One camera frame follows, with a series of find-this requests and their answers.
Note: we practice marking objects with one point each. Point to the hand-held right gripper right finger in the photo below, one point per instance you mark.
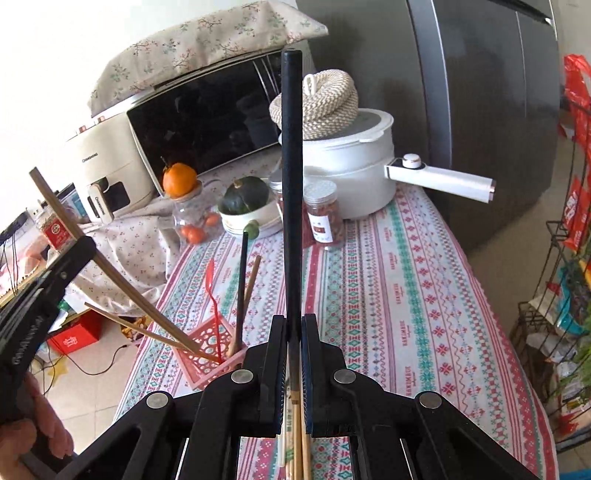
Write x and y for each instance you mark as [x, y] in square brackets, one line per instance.
[311, 369]

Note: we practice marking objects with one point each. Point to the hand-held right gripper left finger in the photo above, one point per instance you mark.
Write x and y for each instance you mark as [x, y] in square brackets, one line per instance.
[272, 369]

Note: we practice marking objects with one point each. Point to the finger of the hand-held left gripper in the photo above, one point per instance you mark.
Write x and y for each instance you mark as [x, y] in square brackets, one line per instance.
[76, 256]

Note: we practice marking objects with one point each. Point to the pink utensil basket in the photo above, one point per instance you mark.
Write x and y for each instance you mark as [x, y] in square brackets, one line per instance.
[207, 369]

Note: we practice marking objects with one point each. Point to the wooden chopstick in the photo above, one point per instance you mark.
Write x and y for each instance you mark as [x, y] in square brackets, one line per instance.
[251, 286]
[138, 295]
[295, 438]
[305, 452]
[138, 330]

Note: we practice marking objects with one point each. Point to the white spoon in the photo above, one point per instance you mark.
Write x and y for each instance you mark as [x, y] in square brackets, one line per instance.
[281, 457]

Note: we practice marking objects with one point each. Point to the red plastic fork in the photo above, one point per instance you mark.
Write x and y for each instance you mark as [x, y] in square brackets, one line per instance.
[213, 295]

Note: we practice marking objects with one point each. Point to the person's left hand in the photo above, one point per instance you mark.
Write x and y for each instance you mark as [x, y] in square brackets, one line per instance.
[51, 415]

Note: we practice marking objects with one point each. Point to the red-labelled snack jar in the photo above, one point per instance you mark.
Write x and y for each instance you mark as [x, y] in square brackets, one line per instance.
[55, 230]

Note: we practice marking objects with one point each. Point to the pink plastic bag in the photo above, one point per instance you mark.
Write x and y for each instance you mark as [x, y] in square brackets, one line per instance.
[27, 261]

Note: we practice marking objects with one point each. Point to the red gift box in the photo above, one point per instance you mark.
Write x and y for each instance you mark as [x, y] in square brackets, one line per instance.
[74, 339]

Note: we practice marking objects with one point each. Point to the teal box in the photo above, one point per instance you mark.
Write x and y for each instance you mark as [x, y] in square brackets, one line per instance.
[71, 201]

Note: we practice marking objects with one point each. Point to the floral cabinet cloth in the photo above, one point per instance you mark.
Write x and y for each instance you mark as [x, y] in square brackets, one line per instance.
[134, 249]

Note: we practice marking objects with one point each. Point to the cream air fryer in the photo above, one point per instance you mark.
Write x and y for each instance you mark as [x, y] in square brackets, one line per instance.
[111, 157]

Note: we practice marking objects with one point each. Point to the small tangerine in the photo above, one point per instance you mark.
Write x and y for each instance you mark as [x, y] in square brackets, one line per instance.
[194, 233]
[212, 219]

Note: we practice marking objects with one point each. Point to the clear glass jar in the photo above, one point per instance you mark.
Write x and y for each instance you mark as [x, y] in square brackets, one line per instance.
[189, 210]

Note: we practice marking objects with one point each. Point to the large orange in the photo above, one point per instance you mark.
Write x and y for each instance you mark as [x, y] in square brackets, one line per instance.
[180, 177]

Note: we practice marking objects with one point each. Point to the labelled jar of red berries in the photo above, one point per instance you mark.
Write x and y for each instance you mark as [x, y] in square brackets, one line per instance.
[323, 217]

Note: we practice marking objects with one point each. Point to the dark green pumpkin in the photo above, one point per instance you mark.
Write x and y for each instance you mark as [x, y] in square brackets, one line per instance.
[242, 196]

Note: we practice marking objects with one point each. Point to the black microwave oven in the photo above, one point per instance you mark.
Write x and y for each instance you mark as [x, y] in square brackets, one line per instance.
[198, 115]

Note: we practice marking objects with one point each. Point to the white electric pot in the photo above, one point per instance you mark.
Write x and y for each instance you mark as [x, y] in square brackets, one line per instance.
[351, 161]

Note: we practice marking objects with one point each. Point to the floral microwave cover cloth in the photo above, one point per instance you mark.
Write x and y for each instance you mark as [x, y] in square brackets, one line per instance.
[194, 41]

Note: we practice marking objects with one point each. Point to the woven rattan lid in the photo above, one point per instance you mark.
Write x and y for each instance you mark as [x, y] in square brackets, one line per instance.
[328, 106]

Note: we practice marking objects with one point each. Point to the grey refrigerator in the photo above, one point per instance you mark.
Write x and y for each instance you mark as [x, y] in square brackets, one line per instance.
[438, 92]

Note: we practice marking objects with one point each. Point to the red plastic bag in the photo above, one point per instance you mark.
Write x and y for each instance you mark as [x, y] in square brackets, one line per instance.
[577, 92]

